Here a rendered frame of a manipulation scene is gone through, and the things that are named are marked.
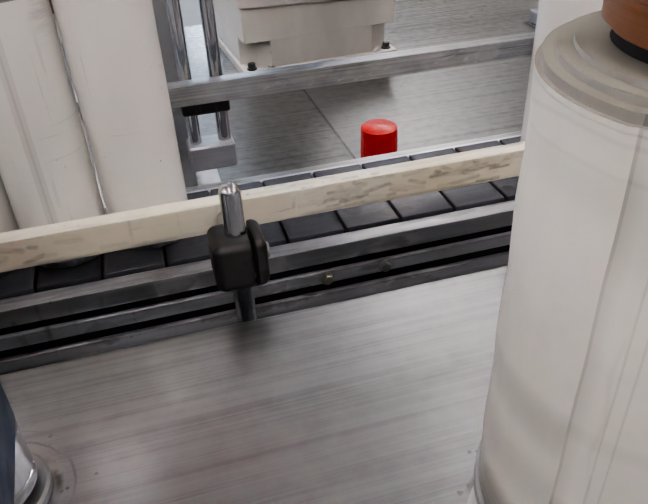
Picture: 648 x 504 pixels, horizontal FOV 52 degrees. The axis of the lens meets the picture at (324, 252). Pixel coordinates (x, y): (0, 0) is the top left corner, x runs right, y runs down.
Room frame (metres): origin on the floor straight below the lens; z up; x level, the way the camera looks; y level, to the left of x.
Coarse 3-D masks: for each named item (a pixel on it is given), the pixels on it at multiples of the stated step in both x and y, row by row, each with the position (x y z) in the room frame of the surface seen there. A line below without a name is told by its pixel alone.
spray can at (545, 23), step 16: (544, 0) 0.44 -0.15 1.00; (560, 0) 0.43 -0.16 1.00; (576, 0) 0.43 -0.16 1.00; (592, 0) 0.42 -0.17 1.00; (544, 16) 0.44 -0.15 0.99; (560, 16) 0.43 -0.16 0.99; (576, 16) 0.43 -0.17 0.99; (544, 32) 0.44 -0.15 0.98; (528, 96) 0.45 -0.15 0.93; (528, 112) 0.44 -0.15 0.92
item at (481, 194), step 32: (384, 160) 0.46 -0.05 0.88; (448, 192) 0.40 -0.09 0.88; (480, 192) 0.40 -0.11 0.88; (512, 192) 0.40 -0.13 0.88; (288, 224) 0.37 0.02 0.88; (320, 224) 0.37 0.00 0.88; (352, 224) 0.37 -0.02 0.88; (384, 224) 0.37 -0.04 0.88; (128, 256) 0.35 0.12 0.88; (160, 256) 0.34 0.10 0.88; (192, 256) 0.34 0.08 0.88; (0, 288) 0.32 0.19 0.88; (32, 288) 0.32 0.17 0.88
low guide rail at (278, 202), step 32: (416, 160) 0.39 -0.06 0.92; (448, 160) 0.38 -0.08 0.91; (480, 160) 0.39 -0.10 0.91; (512, 160) 0.39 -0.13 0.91; (256, 192) 0.36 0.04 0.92; (288, 192) 0.36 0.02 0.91; (320, 192) 0.36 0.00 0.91; (352, 192) 0.37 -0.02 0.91; (384, 192) 0.37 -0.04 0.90; (416, 192) 0.38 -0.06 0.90; (64, 224) 0.33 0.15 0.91; (96, 224) 0.33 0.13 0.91; (128, 224) 0.33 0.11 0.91; (160, 224) 0.34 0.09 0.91; (192, 224) 0.34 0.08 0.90; (0, 256) 0.31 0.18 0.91; (32, 256) 0.32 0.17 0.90; (64, 256) 0.32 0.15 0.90
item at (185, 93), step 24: (432, 48) 0.46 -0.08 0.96; (456, 48) 0.46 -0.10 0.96; (480, 48) 0.47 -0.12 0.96; (504, 48) 0.47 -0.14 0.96; (528, 48) 0.48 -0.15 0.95; (264, 72) 0.43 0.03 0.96; (288, 72) 0.43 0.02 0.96; (312, 72) 0.44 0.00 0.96; (336, 72) 0.44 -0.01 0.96; (360, 72) 0.44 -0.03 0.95; (384, 72) 0.45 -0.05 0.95; (408, 72) 0.45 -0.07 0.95; (192, 96) 0.42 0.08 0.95; (216, 96) 0.42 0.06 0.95; (240, 96) 0.42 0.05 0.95
